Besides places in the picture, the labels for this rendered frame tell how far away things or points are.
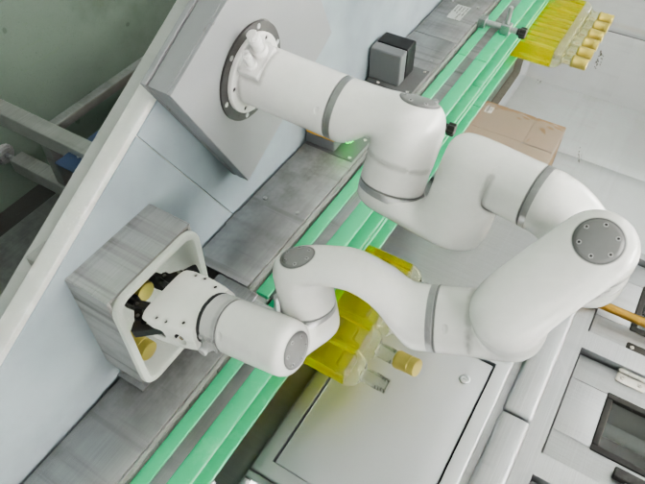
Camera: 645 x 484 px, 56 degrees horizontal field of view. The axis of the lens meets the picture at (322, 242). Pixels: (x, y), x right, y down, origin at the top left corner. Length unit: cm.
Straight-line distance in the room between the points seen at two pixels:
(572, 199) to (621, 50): 655
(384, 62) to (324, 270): 80
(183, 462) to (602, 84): 690
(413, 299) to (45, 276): 48
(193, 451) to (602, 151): 621
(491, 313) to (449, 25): 116
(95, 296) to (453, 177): 50
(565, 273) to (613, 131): 657
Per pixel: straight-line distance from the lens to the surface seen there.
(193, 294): 85
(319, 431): 122
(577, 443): 136
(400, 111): 83
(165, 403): 107
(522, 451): 129
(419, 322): 74
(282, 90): 89
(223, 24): 88
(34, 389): 98
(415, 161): 84
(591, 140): 700
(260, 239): 112
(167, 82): 84
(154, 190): 96
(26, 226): 172
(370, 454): 121
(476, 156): 80
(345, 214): 119
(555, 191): 78
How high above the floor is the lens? 131
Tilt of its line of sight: 20 degrees down
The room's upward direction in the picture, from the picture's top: 115 degrees clockwise
